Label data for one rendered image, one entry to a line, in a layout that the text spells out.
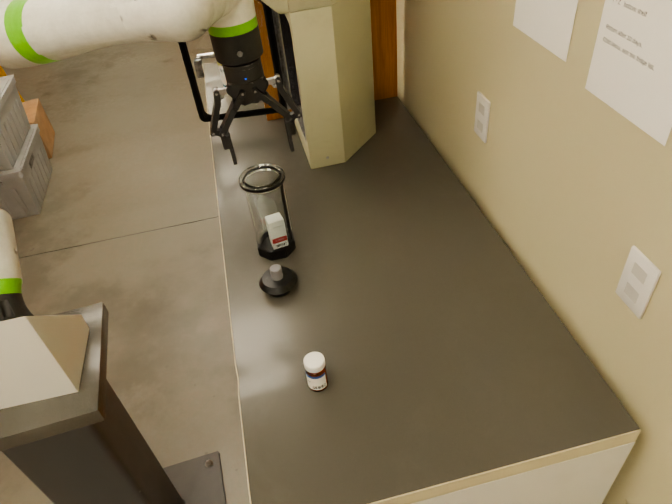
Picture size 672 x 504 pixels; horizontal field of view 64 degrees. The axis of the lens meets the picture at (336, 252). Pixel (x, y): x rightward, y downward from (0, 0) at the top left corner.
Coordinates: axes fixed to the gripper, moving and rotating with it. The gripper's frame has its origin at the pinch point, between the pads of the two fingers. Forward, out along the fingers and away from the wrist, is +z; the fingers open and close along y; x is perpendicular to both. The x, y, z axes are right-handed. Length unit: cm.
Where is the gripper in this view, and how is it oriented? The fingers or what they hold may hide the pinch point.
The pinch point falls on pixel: (262, 148)
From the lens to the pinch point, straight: 120.7
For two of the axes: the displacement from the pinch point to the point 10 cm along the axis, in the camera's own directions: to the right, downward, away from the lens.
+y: -9.7, 2.4, -1.0
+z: 1.1, 7.3, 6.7
